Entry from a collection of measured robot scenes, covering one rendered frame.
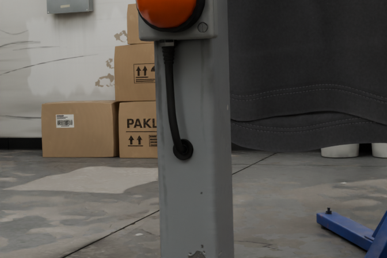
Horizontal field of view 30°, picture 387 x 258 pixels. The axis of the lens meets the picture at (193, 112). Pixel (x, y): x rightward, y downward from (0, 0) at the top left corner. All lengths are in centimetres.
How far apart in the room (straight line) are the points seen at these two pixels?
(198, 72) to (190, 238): 11
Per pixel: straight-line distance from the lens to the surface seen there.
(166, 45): 45
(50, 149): 569
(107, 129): 547
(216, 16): 45
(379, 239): 190
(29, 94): 634
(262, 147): 75
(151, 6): 42
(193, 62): 46
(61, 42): 618
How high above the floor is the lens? 60
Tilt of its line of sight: 3 degrees down
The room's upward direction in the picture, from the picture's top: 2 degrees counter-clockwise
